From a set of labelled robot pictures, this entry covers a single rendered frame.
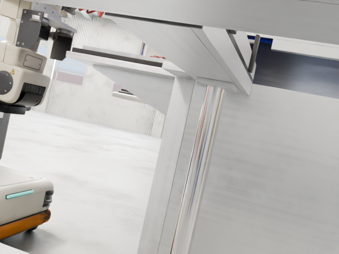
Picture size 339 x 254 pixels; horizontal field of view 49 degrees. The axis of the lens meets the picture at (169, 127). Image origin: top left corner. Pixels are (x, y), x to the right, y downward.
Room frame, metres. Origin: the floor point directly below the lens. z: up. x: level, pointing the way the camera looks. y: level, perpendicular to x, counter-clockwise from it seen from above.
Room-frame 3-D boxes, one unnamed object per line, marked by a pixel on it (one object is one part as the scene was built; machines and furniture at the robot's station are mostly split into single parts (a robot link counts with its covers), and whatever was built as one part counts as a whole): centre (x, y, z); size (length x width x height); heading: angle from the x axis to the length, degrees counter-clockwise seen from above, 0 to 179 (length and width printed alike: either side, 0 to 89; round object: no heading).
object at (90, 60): (1.54, 0.07, 0.87); 0.70 x 0.48 x 0.02; 164
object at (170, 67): (1.06, -0.03, 0.87); 0.14 x 0.13 x 0.02; 74
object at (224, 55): (0.77, -0.05, 0.92); 0.69 x 0.15 x 0.16; 164
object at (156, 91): (1.31, 0.15, 0.80); 0.34 x 0.03 x 0.13; 74
